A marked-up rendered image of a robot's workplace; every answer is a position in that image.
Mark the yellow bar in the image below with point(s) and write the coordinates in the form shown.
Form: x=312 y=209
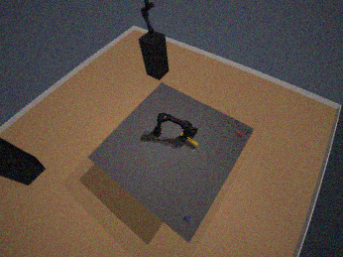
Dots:
x=190 y=140

